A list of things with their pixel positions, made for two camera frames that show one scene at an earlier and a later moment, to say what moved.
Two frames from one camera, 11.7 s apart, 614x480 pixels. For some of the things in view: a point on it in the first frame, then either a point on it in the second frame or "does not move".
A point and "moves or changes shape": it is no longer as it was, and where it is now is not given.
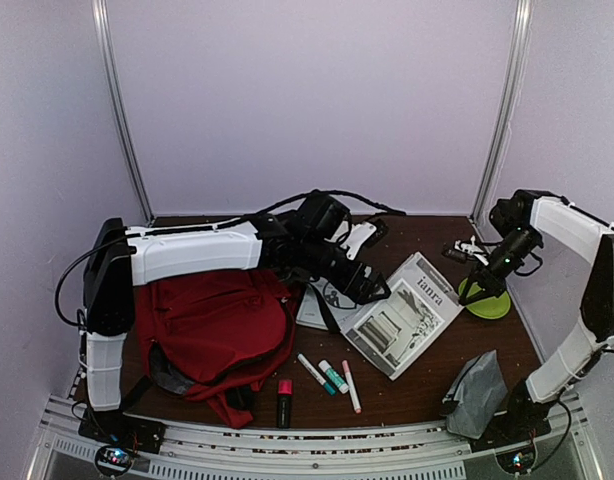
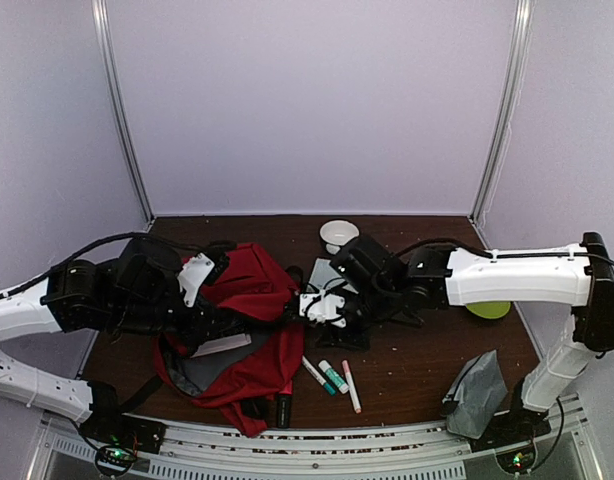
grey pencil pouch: [476, 396] does not move
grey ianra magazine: [393, 331] to [223, 344]
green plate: [488, 308] does not move
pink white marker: [352, 386] does not move
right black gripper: [493, 285] to [358, 339]
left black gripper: [360, 295] to [196, 333]
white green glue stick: [334, 377] does not move
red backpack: [217, 339] moves or changes shape
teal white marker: [317, 374] does not move
